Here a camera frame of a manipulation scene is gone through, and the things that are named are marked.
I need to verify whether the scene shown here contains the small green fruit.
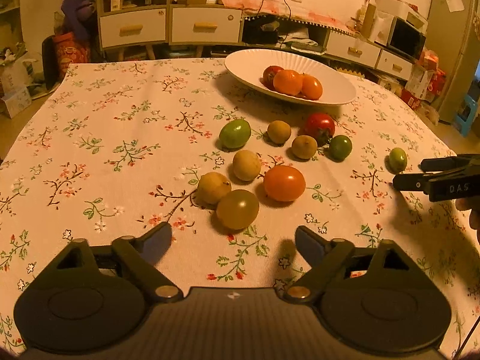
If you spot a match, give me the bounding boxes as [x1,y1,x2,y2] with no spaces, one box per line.
[388,147,408,174]

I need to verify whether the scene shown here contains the blue plastic stool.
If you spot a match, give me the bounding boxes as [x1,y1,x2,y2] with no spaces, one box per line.
[452,94,479,137]

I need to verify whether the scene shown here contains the grey refrigerator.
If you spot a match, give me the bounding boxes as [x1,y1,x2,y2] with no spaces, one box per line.
[425,0,479,123]

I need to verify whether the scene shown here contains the purple plush toy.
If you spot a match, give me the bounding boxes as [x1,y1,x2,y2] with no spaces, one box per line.
[61,0,98,45]

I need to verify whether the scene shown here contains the brown longan upper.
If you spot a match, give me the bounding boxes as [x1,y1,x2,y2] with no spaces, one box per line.
[267,120,291,146]

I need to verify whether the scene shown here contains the large orange fruit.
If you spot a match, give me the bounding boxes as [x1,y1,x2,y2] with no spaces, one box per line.
[273,70,303,96]

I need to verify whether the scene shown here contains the olive green tomato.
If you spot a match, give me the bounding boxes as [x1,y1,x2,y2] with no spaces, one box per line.
[216,189,260,231]

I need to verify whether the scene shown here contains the pink cloth on shelf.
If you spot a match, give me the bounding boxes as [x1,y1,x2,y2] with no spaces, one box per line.
[218,0,354,35]

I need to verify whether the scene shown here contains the long low tv shelf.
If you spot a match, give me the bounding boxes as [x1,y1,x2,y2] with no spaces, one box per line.
[241,12,413,81]

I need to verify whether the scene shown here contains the orange tomato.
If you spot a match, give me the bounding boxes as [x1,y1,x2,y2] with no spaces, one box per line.
[263,165,306,203]

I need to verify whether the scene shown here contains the microwave oven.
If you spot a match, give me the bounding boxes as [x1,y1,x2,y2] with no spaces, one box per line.
[369,10,425,59]

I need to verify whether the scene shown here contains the floral tablecloth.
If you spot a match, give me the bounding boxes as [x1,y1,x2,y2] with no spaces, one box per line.
[1,58,479,357]

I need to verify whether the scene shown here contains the white ribbed plate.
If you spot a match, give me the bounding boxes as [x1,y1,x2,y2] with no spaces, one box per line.
[224,49,356,106]

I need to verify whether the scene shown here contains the white drawer cabinet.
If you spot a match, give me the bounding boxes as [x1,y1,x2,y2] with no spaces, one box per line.
[97,0,168,61]
[168,5,242,47]

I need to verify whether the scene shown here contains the yellow lemon fruit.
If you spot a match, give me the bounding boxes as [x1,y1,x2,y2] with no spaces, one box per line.
[196,172,232,206]

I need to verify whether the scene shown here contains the red tomato in plate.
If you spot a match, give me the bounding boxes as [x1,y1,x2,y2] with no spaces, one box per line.
[261,65,283,90]

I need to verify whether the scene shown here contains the left white drawer cabinet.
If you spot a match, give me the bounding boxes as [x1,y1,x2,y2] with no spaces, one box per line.
[97,0,168,61]

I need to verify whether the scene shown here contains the right hand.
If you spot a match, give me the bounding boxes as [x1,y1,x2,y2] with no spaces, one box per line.
[456,196,480,242]

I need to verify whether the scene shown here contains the green tomato near red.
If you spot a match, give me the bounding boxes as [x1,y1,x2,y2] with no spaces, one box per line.
[328,135,352,162]

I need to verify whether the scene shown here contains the green tomato left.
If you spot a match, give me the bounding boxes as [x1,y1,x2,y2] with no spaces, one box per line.
[219,119,251,150]

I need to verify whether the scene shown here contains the large red tomato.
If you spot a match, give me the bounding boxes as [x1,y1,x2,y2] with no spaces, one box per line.
[303,112,335,146]

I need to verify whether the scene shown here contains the orange mandarin in plate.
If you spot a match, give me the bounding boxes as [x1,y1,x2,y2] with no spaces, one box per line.
[301,74,323,101]

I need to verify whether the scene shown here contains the yellow round fruit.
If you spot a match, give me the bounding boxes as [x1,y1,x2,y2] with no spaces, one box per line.
[232,150,261,182]

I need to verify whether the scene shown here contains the middle white drawer cabinet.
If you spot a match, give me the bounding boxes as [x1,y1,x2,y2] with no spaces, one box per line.
[168,5,242,47]

